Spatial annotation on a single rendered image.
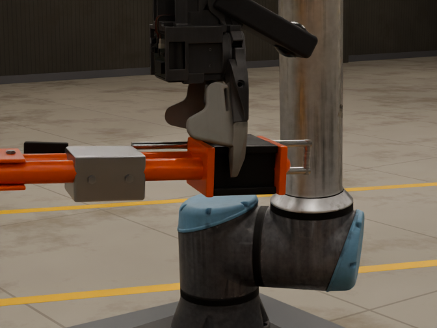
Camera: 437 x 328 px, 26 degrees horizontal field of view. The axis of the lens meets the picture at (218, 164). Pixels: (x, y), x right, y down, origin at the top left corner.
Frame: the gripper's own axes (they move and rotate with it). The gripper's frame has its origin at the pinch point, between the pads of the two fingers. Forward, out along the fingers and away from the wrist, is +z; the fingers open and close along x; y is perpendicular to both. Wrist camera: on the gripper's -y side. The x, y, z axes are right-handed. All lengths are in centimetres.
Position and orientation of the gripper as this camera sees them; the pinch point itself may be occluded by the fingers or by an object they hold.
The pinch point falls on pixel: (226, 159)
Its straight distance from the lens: 97.7
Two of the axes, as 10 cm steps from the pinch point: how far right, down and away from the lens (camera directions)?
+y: -9.6, 0.5, -2.8
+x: 2.8, 1.8, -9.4
